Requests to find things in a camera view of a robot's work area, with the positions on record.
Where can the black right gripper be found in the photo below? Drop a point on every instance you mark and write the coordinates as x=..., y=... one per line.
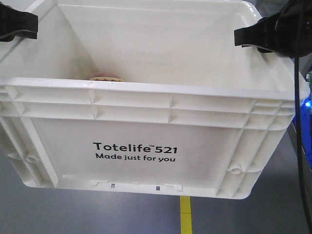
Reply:
x=284, y=32

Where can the yellow floor tape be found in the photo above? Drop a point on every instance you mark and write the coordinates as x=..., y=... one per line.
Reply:
x=186, y=225

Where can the brown toy football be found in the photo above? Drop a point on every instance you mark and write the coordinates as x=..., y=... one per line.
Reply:
x=104, y=76

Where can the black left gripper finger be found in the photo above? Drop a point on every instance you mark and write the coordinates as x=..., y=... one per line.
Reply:
x=17, y=23

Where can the white plastic tote box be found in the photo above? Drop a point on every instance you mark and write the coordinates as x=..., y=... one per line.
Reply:
x=196, y=115

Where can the green circuit board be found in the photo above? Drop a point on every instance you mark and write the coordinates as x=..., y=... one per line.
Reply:
x=309, y=78

